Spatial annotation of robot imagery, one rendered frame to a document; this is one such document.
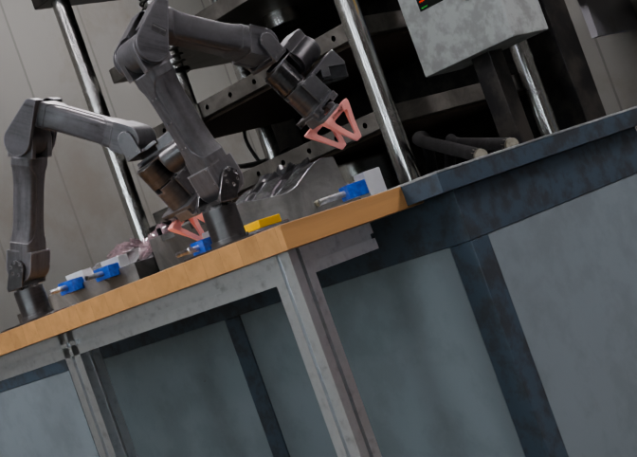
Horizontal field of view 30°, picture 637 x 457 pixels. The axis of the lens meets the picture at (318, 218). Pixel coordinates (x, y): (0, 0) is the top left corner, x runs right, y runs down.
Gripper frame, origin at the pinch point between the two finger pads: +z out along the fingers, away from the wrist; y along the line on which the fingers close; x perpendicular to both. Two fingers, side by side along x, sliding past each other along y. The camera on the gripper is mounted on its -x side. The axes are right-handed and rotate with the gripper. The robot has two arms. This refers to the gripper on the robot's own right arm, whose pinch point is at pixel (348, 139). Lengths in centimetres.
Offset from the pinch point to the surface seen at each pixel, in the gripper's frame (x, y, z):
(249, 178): -25, 127, 4
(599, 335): 3, -21, 55
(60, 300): 48, 68, -17
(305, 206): 3.3, 34.1, 7.2
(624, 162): -33, -11, 44
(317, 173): -5.3, 36.7, 4.8
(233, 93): -39, 122, -17
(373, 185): 4.3, -2.5, 8.9
